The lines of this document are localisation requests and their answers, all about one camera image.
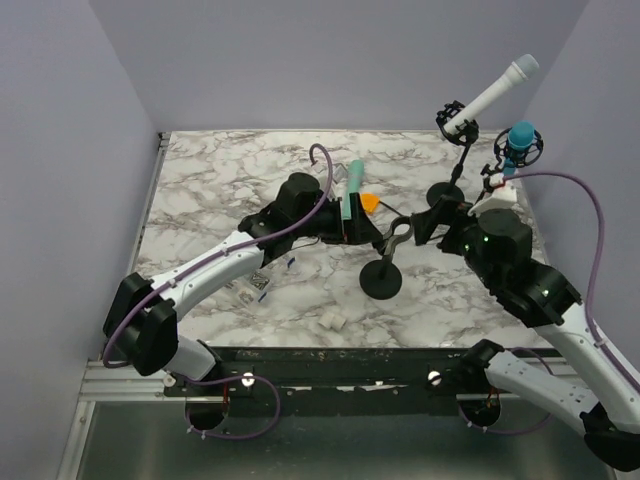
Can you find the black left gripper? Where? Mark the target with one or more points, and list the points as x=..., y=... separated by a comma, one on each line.
x=363, y=231

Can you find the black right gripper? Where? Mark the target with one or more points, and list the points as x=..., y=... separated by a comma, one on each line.
x=449, y=210

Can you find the mint green microphone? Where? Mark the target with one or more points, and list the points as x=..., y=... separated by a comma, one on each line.
x=355, y=174

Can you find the black round-base microphone stand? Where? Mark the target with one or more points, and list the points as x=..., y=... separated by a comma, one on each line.
x=381, y=279

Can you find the blue microphone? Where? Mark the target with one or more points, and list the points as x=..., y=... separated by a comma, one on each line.
x=519, y=149

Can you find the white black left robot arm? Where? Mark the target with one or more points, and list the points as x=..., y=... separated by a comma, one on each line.
x=142, y=324

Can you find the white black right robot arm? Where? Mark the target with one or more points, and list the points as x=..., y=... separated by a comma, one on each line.
x=497, y=246

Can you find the white microphone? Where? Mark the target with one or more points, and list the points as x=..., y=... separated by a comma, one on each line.
x=518, y=72

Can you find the orange tape measure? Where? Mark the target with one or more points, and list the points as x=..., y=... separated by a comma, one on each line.
x=369, y=202

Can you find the small white plastic fitting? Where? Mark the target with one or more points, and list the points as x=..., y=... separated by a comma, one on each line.
x=332, y=321

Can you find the clear plastic screw box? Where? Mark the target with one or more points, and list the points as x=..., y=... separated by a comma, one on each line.
x=252, y=288

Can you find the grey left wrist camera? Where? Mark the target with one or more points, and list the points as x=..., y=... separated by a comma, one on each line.
x=340, y=172

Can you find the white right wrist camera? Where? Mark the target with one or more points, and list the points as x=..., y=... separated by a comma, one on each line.
x=499, y=194

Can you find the black shock-mount tripod stand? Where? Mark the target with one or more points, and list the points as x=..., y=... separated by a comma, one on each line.
x=449, y=188

